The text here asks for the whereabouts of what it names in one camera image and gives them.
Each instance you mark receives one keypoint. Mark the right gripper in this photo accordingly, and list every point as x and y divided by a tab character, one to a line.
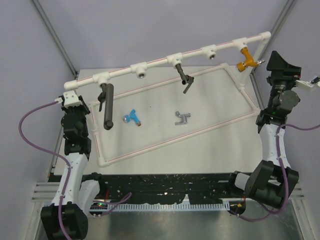
281	70

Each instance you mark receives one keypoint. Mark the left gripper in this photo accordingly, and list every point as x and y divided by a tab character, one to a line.
82	107

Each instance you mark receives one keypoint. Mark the orange faucet chrome knob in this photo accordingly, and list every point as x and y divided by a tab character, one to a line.
249	61

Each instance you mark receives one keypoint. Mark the white PVC pipe frame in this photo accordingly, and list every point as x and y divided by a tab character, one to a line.
140	69

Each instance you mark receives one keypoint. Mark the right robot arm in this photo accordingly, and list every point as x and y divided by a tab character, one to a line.
273	180

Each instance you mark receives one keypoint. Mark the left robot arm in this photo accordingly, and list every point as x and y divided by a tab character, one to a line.
66	217

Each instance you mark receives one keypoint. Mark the blue plastic faucet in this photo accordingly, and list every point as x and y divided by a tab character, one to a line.
132	117

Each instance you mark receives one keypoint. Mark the dark grey lever faucet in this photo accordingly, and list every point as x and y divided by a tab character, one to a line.
186	79

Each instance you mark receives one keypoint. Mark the silver metal faucet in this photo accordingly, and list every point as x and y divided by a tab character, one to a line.
183	118

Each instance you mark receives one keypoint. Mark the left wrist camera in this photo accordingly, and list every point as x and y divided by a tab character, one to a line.
69	99

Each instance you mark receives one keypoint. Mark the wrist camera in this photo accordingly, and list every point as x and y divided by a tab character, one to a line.
309	86
69	99

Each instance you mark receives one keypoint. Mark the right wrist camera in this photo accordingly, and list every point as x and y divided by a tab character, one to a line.
309	86

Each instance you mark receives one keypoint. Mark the right aluminium frame post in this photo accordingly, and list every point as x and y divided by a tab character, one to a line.
277	26

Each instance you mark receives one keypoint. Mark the aluminium frame post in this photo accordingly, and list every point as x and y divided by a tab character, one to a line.
40	11
277	26

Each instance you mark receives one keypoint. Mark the left aluminium frame post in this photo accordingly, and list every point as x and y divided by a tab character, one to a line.
40	11

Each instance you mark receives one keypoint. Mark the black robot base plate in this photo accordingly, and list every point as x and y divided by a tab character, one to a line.
167	189

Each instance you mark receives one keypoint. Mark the white slotted cable duct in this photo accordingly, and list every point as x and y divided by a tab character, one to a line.
182	207

